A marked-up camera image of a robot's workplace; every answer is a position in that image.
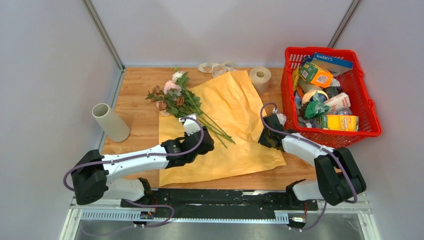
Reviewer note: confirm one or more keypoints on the blue Harry's box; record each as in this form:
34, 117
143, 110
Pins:
334, 65

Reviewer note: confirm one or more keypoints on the beige cylindrical vase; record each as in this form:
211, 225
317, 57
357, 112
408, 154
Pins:
110, 122

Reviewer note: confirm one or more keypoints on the aluminium frame rail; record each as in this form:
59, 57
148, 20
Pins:
108, 220

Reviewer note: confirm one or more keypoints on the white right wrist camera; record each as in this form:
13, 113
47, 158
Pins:
280, 117

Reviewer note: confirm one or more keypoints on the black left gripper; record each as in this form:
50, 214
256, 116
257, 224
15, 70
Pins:
210, 148

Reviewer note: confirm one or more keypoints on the white ribbon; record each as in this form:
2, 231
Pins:
216, 69

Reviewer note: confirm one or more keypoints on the yellow orange snack box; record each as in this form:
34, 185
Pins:
344, 123

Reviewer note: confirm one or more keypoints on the red plastic shopping basket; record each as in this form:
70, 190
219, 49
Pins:
352, 82

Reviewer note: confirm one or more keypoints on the artificial flower bunch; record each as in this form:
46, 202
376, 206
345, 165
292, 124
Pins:
175, 99

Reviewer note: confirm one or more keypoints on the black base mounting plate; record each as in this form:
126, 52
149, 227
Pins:
223, 203

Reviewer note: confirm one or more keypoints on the green crumpled bag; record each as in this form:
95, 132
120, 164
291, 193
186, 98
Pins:
314, 109

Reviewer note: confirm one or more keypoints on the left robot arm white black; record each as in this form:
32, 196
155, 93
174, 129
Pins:
92, 177

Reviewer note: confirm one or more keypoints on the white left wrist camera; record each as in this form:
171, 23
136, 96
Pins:
190, 124

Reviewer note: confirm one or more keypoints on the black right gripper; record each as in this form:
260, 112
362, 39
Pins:
262, 141

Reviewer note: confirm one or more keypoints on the round yellow white container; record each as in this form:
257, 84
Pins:
314, 95

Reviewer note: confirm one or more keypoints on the green orange carton box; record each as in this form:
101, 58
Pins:
315, 75

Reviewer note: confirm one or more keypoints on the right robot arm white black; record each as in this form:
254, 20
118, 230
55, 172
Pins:
338, 178

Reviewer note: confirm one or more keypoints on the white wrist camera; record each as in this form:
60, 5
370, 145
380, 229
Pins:
190, 124
280, 117

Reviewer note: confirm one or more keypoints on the orange wrapping paper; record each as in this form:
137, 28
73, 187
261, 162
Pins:
229, 107

